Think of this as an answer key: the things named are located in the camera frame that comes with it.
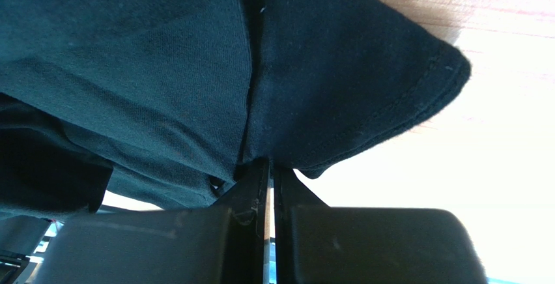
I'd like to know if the black t shirt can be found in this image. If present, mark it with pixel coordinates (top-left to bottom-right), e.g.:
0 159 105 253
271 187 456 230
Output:
1 0 470 220

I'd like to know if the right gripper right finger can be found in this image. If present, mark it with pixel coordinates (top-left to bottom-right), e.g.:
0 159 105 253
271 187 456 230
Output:
273 167 487 283

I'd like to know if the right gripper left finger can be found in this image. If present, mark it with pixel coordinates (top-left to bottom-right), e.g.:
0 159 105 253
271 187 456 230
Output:
35 160 270 283

